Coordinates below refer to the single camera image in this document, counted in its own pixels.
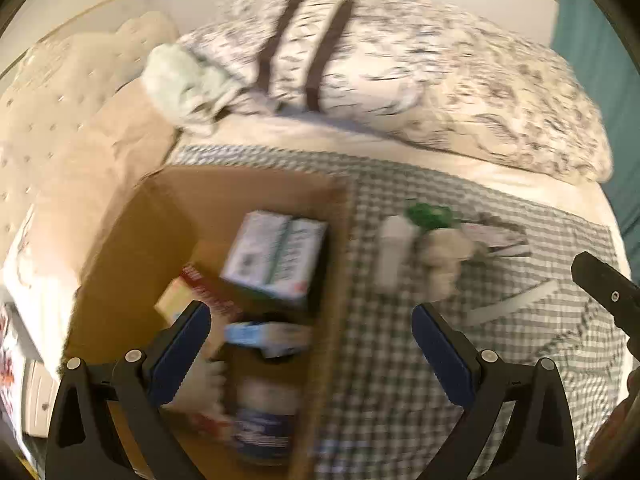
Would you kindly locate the brown cardboard box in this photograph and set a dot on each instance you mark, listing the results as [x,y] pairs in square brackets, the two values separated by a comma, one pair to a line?
[191,214]

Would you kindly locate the red white box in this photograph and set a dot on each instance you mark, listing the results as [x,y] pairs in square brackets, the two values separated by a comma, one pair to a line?
[190,285]

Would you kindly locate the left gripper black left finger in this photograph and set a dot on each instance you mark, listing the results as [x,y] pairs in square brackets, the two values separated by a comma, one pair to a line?
[83,442]

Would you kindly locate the clear plastic water bottle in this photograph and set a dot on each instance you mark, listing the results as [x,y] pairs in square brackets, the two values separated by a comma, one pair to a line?
[264,420]

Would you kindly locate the floral folded duvet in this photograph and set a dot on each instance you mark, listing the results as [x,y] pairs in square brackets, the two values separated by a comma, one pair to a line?
[425,73]

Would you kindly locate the green wrapper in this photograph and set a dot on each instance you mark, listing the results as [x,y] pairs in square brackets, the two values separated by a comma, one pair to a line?
[428,217]

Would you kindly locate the white cylindrical bottle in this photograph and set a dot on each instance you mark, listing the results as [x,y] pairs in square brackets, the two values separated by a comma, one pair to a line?
[396,235]

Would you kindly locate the blue floral tissue pack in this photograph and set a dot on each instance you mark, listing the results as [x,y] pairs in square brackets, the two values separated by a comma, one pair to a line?
[273,339]

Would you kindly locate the cream tufted headboard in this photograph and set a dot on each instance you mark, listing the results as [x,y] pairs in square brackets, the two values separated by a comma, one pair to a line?
[59,85]

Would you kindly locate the white green medicine box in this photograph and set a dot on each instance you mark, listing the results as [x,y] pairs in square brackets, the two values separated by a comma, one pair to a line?
[276,255]

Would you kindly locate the dark wet wipes pack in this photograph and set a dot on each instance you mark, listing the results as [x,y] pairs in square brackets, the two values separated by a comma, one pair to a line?
[496,237]

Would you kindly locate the white plastic tube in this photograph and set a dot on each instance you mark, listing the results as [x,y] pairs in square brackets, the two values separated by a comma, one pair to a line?
[512,304]

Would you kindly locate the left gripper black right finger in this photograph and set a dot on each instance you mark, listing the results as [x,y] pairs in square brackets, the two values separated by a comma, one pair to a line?
[539,440]

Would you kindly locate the pale green towel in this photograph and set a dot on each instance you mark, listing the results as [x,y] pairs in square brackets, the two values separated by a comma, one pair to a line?
[185,91]

